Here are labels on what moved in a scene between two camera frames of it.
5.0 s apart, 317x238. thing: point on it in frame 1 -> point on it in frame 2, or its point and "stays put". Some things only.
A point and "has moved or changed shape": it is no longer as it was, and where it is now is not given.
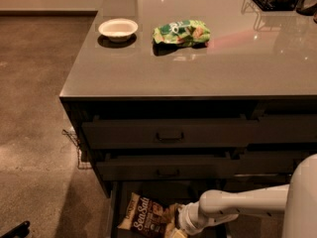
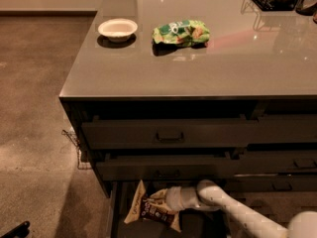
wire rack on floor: x=72 y=137 stays put
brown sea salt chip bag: x=145 y=217 has moved or changed shape
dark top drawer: x=171 y=134 stays put
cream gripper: x=185 y=218 -> x=173 y=198
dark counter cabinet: x=188 y=91 stays put
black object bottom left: x=20 y=231 stays put
